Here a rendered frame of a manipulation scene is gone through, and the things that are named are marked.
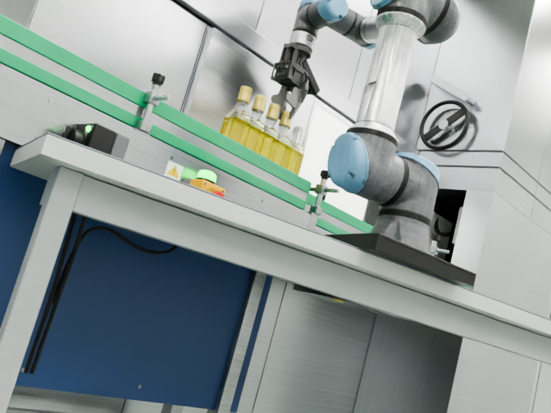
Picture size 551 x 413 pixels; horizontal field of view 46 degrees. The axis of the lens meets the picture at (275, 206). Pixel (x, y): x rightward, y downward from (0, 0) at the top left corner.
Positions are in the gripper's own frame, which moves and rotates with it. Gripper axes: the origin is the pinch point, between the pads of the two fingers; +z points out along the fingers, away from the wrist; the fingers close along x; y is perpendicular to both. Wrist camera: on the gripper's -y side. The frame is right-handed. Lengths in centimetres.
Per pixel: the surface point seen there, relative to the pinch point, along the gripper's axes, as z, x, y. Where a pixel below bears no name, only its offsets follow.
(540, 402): 63, -50, -364
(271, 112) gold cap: 2.2, 1.1, 7.2
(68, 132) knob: 35, 20, 72
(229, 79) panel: -5.6, -12.1, 14.9
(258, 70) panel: -13.2, -12.1, 5.1
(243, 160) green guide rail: 22.2, 13.2, 23.0
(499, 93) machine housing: -48, 16, -90
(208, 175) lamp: 31, 21, 38
